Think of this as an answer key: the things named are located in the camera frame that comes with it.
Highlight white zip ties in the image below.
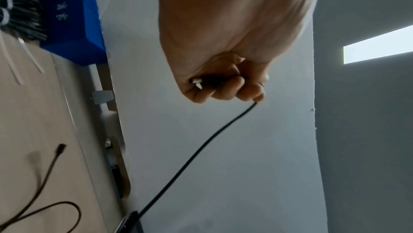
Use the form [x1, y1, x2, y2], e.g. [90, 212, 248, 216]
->
[0, 7, 45, 75]

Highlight person's left hand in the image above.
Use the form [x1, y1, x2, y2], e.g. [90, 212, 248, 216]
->
[150, 0, 324, 104]

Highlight grey desk clamp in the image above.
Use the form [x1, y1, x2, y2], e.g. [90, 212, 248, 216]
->
[91, 90, 114, 106]

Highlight white zip tie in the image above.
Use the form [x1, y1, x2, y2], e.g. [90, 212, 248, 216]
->
[0, 0, 26, 86]

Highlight blue triangular box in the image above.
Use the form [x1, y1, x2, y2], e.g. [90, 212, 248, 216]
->
[37, 0, 109, 67]

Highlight thin black power cable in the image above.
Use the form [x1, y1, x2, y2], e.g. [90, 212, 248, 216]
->
[4, 7, 49, 42]

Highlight long thin black cable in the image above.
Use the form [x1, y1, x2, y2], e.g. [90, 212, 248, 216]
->
[137, 73, 269, 216]

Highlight small black screen device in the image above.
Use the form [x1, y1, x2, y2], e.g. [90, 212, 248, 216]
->
[116, 211, 145, 233]

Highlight pile of black cables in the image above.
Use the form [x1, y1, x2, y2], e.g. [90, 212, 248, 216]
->
[0, 143, 82, 231]

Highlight light wooden table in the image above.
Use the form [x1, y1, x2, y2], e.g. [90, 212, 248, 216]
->
[0, 30, 127, 233]

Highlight ceiling light panel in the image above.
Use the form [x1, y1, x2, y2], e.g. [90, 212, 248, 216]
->
[342, 24, 413, 65]

